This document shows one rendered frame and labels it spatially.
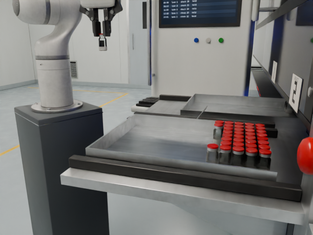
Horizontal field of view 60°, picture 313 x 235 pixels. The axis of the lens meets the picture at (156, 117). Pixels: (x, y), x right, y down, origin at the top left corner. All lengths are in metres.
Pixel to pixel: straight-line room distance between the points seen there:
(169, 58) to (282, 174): 1.01
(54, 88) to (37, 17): 0.24
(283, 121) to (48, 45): 0.79
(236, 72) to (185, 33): 0.31
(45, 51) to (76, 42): 5.98
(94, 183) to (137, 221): 1.37
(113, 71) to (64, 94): 5.56
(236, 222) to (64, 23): 0.85
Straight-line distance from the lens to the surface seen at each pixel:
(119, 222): 1.86
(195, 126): 0.72
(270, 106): 1.05
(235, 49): 1.35
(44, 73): 1.06
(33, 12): 1.03
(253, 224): 0.57
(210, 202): 0.45
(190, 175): 0.46
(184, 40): 1.41
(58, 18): 1.07
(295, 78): 0.57
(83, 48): 6.93
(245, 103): 1.05
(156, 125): 0.74
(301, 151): 0.33
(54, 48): 1.04
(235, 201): 0.45
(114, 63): 6.57
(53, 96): 1.06
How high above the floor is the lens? 1.12
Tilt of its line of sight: 16 degrees down
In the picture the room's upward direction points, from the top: straight up
